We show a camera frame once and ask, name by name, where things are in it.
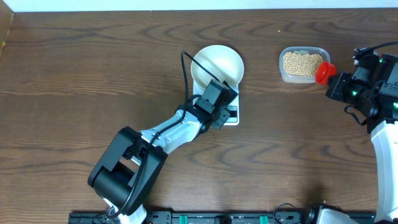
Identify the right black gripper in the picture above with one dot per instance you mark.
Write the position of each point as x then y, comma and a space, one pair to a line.
336, 90

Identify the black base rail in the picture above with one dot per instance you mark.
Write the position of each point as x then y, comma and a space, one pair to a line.
284, 213

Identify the white round bowl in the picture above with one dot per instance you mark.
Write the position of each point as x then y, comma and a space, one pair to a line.
221, 61

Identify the clear plastic container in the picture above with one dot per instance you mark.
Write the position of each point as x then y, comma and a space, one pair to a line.
301, 50

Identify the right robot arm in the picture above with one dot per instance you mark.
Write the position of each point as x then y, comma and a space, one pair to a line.
372, 90

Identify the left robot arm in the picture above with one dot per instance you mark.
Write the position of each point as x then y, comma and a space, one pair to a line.
126, 172

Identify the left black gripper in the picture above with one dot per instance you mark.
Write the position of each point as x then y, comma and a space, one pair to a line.
219, 124

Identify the red plastic measuring scoop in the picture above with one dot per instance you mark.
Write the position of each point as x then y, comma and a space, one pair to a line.
324, 72

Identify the yellow soybeans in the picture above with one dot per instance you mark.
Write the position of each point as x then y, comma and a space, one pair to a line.
303, 65

